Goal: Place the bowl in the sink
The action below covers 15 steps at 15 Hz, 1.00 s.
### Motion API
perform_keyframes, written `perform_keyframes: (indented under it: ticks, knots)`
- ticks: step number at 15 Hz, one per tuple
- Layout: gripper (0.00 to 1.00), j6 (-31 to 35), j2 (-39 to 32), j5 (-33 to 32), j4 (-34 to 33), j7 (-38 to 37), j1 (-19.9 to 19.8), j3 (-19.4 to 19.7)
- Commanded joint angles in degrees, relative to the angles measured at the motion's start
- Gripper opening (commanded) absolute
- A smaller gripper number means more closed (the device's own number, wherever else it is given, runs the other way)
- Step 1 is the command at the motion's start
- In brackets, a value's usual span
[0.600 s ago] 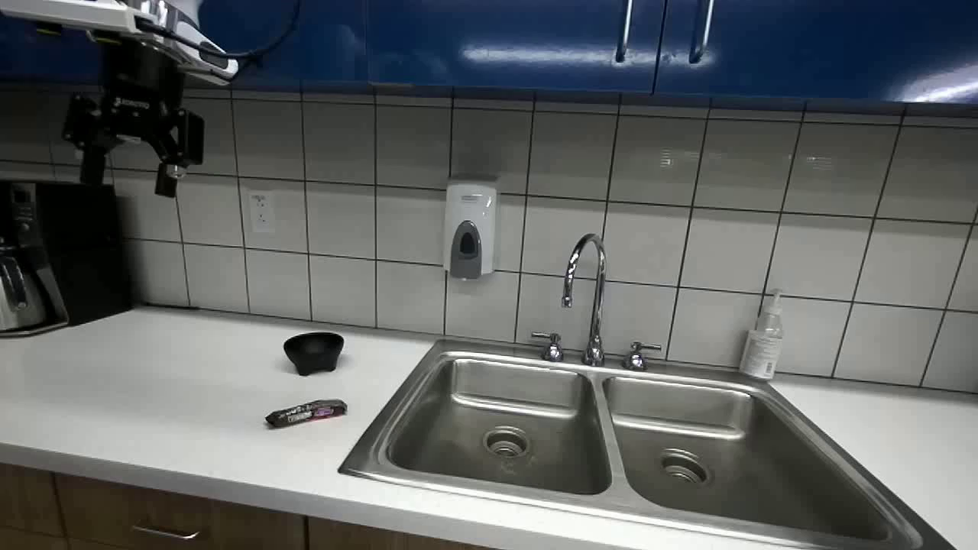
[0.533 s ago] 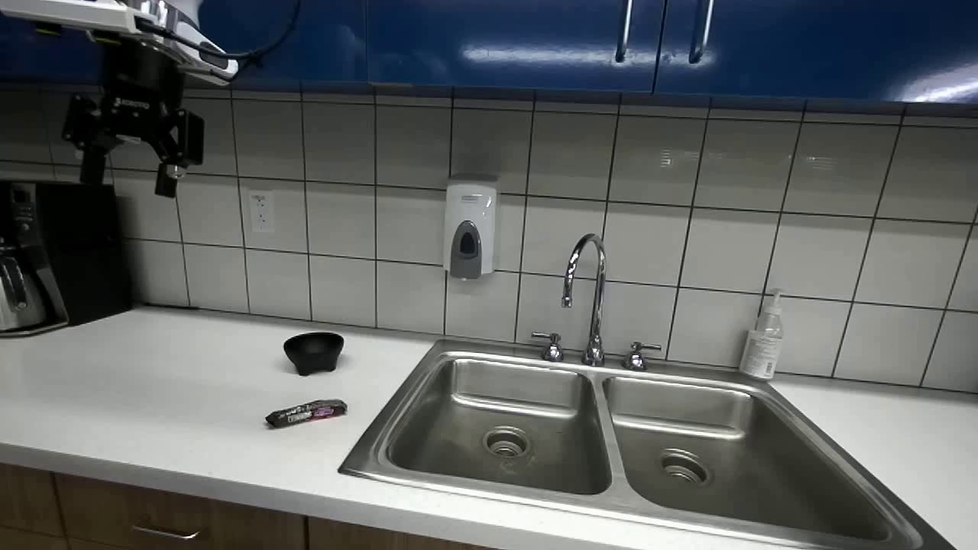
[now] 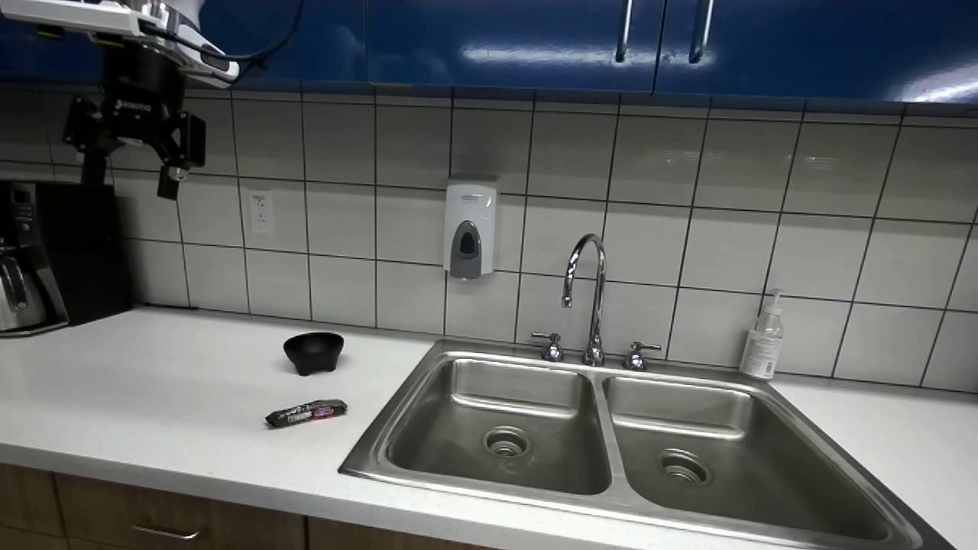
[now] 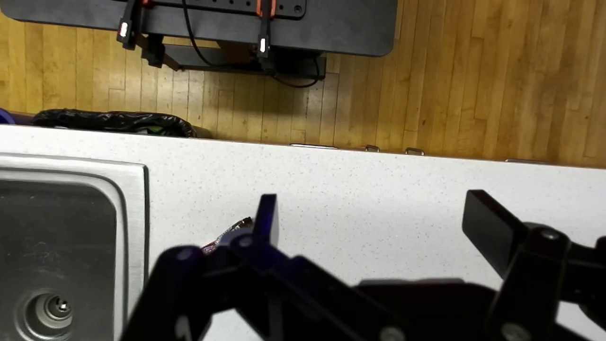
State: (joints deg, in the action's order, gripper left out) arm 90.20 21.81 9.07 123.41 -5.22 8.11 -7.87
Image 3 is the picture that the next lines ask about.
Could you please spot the white wall outlet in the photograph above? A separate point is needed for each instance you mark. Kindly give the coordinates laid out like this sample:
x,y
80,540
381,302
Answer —
x,y
261,214

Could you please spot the blue cabinet door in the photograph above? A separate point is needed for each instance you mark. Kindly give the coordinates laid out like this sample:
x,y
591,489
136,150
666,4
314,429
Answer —
x,y
836,46
428,42

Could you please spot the black coffee maker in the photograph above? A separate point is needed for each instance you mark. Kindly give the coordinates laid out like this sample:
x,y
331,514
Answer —
x,y
72,254

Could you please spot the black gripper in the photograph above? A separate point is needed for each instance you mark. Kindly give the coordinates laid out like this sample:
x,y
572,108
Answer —
x,y
141,97

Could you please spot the small black bowl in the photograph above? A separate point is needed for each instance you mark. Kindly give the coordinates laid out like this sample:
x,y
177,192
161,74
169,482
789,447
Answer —
x,y
314,349

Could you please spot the chrome gooseneck faucet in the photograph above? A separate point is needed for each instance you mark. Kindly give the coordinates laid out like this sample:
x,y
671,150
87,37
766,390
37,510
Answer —
x,y
597,305

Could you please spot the wooden cabinet front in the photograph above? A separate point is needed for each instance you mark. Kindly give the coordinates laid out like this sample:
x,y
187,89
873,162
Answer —
x,y
28,506
369,537

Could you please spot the stainless steel double sink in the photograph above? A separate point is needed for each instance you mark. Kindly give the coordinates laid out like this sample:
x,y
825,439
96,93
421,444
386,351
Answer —
x,y
531,429

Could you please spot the white wall soap dispenser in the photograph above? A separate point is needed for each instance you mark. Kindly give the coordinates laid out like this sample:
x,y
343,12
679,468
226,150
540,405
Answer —
x,y
469,210

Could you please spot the wooden drawer front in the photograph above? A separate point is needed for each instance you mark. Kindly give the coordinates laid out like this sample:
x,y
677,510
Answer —
x,y
225,514

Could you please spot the clear pump soap bottle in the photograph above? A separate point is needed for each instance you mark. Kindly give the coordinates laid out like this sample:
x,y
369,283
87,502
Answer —
x,y
762,345

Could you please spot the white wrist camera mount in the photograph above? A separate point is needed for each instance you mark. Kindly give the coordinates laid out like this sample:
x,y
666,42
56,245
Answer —
x,y
92,18

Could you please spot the black marker pen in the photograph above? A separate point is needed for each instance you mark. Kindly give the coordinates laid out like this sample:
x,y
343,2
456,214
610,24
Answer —
x,y
306,413

